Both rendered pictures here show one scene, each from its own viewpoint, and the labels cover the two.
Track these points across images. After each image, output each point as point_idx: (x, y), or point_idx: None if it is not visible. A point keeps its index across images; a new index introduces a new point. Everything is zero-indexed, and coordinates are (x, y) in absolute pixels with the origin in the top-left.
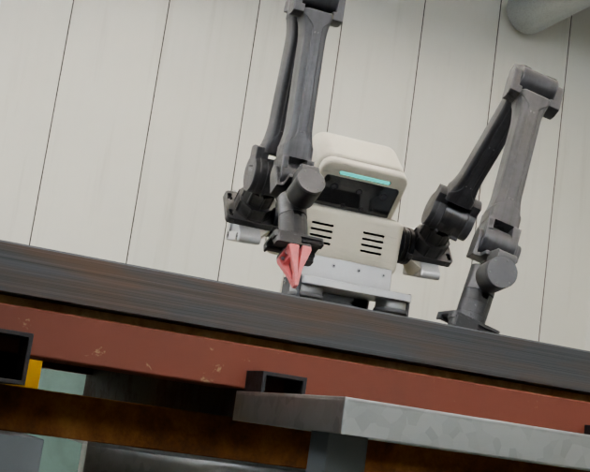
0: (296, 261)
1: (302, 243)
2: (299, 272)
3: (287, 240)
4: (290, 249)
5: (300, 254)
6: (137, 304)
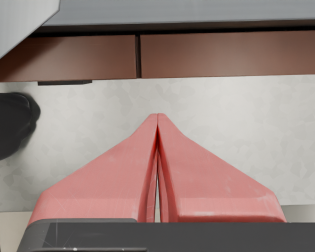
0: (177, 144)
1: (140, 242)
2: (149, 128)
3: None
4: (250, 177)
5: (146, 194)
6: None
